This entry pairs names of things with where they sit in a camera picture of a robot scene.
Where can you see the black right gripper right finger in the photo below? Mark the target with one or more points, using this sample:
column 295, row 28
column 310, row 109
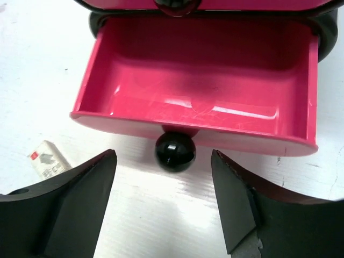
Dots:
column 262, row 219

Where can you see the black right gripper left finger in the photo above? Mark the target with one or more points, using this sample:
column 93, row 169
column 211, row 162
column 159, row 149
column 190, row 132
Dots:
column 61, row 216

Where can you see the pink drawer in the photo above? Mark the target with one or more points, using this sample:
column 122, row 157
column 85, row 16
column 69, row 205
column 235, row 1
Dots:
column 180, row 8
column 242, row 84

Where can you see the pink top drawer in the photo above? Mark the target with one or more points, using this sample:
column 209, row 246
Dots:
column 180, row 8

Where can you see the white eraser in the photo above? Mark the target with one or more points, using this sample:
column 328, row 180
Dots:
column 48, row 161

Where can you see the black drawer cabinet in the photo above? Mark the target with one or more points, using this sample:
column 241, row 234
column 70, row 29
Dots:
column 323, row 20

